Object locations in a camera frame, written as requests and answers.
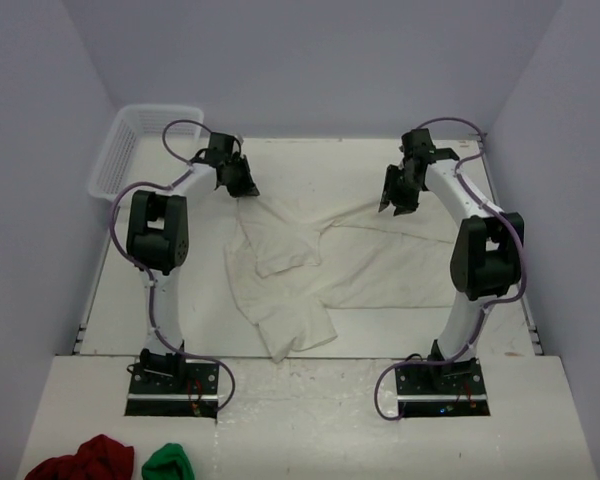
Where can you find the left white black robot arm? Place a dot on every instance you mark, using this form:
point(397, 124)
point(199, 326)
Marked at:
point(157, 244)

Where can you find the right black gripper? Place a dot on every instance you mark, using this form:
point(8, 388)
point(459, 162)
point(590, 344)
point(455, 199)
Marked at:
point(403, 205)

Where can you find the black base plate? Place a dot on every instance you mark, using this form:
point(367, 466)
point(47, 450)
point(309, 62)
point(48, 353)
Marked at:
point(456, 390)
point(192, 392)

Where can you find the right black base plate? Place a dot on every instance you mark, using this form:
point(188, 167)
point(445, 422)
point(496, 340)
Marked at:
point(456, 390)

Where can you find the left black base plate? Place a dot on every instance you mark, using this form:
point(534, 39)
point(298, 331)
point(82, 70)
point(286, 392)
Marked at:
point(192, 392)

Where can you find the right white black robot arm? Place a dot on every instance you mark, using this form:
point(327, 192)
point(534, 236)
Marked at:
point(485, 260)

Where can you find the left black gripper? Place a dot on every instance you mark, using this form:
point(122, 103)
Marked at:
point(246, 188)

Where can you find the white t shirt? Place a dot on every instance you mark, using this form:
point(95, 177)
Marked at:
point(290, 263)

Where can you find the red t shirt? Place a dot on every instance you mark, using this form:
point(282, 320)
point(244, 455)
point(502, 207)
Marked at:
point(98, 458)

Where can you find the white plastic basket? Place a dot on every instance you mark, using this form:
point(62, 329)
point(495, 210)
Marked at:
point(131, 124)

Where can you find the green t shirt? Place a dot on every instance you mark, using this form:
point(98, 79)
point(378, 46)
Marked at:
point(170, 462)

